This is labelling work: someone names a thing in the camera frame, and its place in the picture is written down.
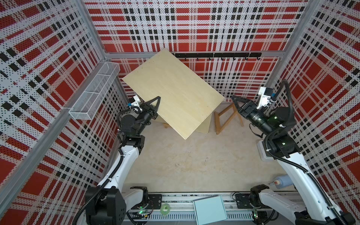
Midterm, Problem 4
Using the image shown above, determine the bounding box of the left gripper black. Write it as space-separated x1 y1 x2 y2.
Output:
135 96 160 136

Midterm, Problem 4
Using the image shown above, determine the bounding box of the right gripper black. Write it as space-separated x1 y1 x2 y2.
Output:
232 96 275 139

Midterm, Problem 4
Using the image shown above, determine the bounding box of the plywood board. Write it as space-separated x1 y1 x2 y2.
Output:
155 115 212 134
123 49 225 139

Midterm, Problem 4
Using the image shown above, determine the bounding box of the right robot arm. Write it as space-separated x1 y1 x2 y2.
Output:
231 80 356 225

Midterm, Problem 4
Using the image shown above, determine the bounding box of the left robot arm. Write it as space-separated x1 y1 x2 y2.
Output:
72 96 161 225

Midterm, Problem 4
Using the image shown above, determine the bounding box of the blue white bottle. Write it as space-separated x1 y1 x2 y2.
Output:
269 175 293 189

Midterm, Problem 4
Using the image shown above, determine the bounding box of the green tape roll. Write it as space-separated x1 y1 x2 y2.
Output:
160 203 171 216

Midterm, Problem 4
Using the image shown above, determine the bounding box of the light blue plate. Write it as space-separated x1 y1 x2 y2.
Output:
193 196 227 225

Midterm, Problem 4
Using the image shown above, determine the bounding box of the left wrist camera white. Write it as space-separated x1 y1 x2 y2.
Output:
128 95 141 107

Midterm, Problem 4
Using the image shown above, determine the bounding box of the black hook rail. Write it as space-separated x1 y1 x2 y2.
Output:
173 52 262 60

